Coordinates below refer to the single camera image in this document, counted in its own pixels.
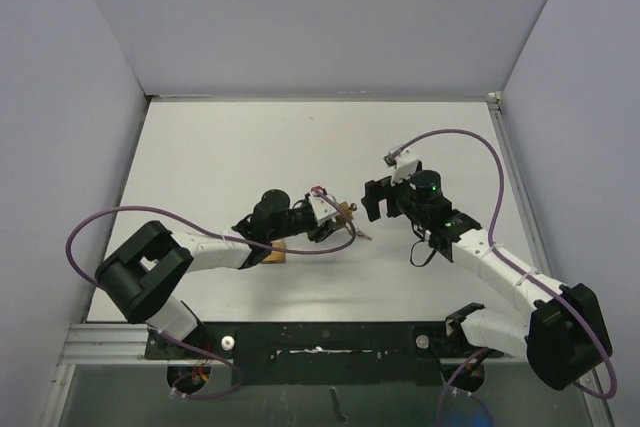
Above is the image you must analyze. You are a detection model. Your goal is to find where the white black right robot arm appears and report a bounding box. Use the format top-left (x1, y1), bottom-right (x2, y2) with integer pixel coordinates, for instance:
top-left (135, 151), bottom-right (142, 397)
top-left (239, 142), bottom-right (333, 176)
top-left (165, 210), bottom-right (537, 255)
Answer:
top-left (362, 170), bottom-right (612, 390)

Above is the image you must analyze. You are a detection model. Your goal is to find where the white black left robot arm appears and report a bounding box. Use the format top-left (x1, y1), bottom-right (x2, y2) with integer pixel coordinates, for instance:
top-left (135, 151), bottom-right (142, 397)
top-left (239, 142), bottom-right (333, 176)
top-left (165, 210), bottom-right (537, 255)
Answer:
top-left (95, 187), bottom-right (355, 358)

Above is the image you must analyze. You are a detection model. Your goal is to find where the aluminium frame rail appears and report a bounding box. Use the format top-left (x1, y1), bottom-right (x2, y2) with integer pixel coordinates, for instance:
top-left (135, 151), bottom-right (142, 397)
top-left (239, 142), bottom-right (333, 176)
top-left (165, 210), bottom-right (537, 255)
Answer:
top-left (41, 322), bottom-right (611, 426)
top-left (487, 91), bottom-right (584, 323)

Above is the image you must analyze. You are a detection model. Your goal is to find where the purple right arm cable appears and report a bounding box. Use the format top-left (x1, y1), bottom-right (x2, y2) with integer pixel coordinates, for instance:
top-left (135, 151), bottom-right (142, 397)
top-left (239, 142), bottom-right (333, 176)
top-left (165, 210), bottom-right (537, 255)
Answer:
top-left (394, 129), bottom-right (619, 427)

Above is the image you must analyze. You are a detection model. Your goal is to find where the aluminium right frame rail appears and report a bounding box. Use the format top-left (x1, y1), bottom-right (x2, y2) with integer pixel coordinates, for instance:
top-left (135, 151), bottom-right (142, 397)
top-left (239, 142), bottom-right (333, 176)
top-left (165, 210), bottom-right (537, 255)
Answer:
top-left (487, 91), bottom-right (584, 323)

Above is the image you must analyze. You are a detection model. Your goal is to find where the large brass padlock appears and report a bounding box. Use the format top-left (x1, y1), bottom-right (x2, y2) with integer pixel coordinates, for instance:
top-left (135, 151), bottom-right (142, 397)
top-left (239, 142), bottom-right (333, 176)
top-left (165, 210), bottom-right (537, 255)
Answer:
top-left (262, 241), bottom-right (287, 264)

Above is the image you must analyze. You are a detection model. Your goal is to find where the small brass padlock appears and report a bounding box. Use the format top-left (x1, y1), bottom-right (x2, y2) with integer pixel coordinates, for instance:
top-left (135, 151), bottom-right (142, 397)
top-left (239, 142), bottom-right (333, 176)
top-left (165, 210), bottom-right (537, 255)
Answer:
top-left (336, 202), bottom-right (358, 225)

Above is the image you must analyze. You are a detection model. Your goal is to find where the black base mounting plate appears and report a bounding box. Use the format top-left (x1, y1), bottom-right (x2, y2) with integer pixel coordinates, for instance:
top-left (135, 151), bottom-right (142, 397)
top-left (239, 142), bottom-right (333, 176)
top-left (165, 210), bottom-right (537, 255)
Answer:
top-left (144, 321), bottom-right (476, 395)

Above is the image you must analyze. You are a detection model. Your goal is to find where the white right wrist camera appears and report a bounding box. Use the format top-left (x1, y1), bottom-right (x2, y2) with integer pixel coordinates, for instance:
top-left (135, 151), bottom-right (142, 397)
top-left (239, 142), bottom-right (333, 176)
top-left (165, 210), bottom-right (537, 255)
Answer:
top-left (383, 146), bottom-right (421, 186)

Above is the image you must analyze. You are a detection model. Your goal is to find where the aluminium front frame rail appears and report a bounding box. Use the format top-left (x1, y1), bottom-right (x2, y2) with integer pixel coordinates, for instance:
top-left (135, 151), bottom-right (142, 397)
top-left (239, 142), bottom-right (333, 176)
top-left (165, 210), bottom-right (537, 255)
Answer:
top-left (41, 322), bottom-right (611, 426)

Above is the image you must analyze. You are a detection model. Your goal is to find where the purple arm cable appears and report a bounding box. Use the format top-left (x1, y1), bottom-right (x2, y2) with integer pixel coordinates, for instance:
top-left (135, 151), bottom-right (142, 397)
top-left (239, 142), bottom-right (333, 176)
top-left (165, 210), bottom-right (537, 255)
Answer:
top-left (65, 186), bottom-right (359, 401)
top-left (394, 129), bottom-right (619, 427)

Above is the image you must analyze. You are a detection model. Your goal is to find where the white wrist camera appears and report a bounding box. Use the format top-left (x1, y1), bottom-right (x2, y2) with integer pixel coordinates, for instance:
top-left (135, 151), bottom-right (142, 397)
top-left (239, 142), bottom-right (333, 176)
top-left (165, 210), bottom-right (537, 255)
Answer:
top-left (308, 186), bottom-right (338, 226)
top-left (383, 146), bottom-right (421, 186)

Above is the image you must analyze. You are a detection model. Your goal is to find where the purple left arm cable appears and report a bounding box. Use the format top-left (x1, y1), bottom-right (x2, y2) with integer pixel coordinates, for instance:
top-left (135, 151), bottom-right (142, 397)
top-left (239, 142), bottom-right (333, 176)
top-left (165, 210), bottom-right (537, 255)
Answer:
top-left (65, 186), bottom-right (359, 401)

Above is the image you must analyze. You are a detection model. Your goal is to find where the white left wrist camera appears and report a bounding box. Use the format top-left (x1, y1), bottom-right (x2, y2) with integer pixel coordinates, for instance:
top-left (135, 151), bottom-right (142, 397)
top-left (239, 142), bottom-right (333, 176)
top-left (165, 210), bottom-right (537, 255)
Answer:
top-left (308, 186), bottom-right (338, 226)

